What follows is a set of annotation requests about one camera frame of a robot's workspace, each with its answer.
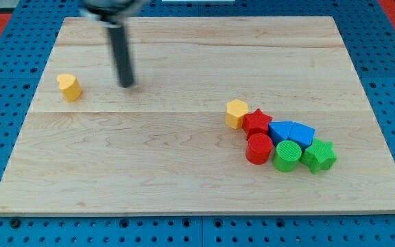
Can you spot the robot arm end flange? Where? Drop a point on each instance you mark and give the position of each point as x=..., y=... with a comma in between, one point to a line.
x=111, y=13

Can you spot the yellow hexagon block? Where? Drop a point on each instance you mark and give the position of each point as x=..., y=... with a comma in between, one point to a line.
x=235, y=110

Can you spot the yellow heart block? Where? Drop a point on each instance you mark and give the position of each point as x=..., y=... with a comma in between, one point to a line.
x=69, y=87

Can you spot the wooden board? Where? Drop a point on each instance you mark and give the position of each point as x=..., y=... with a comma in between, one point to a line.
x=162, y=146

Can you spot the red star block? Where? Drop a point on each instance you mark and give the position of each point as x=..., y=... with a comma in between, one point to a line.
x=256, y=122

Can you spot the red cylinder block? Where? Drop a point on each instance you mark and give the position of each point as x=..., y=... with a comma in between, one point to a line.
x=258, y=148

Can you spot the blue cube block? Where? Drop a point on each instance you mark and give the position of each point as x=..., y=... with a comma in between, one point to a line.
x=279, y=131

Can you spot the green cylinder block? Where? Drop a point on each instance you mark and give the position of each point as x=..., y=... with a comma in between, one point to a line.
x=286, y=156

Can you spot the blue pentagon block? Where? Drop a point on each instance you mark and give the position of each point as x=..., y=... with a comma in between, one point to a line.
x=302, y=135

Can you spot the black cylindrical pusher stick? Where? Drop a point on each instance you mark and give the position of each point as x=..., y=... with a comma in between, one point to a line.
x=121, y=55

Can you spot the green star block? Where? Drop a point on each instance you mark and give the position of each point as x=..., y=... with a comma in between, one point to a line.
x=319, y=156

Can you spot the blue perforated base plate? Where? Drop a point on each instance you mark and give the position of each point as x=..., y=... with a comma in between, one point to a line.
x=25, y=45

